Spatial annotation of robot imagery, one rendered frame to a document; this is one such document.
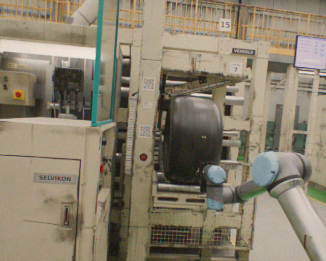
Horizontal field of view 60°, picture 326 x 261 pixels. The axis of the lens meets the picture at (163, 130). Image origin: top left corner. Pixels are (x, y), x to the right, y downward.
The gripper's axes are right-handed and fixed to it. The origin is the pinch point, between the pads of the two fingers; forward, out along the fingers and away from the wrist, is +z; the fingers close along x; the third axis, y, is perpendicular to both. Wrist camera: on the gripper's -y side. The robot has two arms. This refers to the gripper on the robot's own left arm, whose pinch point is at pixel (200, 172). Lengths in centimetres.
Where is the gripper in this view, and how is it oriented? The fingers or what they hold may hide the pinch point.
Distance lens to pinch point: 161.5
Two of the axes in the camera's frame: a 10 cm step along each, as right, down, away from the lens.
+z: -0.9, 0.6, 9.9
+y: 0.7, -10.0, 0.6
